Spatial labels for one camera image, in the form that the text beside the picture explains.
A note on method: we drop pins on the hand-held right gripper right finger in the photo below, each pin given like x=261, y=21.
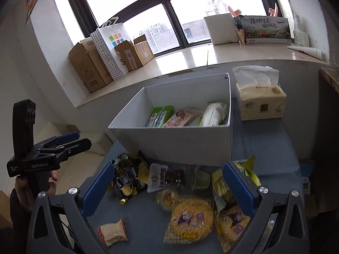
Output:
x=238, y=190

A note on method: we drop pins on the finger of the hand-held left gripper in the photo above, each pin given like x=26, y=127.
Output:
x=76, y=146
x=67, y=138

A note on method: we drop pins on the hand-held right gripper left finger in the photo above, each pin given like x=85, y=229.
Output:
x=98, y=187

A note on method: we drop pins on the yellow chips bag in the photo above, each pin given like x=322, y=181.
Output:
x=251, y=174

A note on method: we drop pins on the dark shiny snack packet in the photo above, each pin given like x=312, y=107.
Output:
x=127, y=176

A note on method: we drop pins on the round yellow cracker packet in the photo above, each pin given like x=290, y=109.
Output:
x=230, y=225
x=190, y=217

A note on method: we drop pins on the green jelly cup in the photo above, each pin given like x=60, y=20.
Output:
x=201, y=178

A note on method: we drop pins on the small brown snack packet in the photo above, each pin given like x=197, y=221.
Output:
x=112, y=232

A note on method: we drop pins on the yellow snack pouch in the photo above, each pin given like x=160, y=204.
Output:
x=143, y=176

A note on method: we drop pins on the clear packet of dark snacks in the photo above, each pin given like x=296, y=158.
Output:
x=169, y=177

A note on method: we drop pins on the yellow jelly cup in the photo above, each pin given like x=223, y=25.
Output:
x=168, y=198

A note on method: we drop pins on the white storage box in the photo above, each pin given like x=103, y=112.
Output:
x=172, y=143

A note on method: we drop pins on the person's left hand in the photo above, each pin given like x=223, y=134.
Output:
x=21, y=190

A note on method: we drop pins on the large cardboard box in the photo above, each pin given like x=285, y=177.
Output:
x=87, y=66

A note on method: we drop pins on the white green snack packet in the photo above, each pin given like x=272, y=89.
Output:
x=214, y=113

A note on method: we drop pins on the green milk carton pack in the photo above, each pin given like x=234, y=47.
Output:
x=159, y=116

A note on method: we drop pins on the cream tissue pack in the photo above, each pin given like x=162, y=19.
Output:
x=261, y=103

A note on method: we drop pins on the pink snack packet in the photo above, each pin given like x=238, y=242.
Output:
x=181, y=117

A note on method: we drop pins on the polka dot paper bag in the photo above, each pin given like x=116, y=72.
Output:
x=114, y=47

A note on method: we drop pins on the small labelled cardboard box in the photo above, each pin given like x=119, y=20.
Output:
x=132, y=58

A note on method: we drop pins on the small open cardboard box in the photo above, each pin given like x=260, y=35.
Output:
x=145, y=50

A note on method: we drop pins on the wooden side table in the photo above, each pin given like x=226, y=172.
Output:
x=331, y=80

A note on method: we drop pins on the white tube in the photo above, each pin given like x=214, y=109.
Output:
x=307, y=51

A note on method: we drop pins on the white foam box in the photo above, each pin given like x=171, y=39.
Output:
x=221, y=29

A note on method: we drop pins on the landscape printed box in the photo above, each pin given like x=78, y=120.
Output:
x=266, y=30

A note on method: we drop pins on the white plastic bottle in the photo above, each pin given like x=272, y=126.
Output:
x=300, y=34

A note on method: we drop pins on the black window frame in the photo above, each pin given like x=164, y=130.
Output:
x=169, y=0

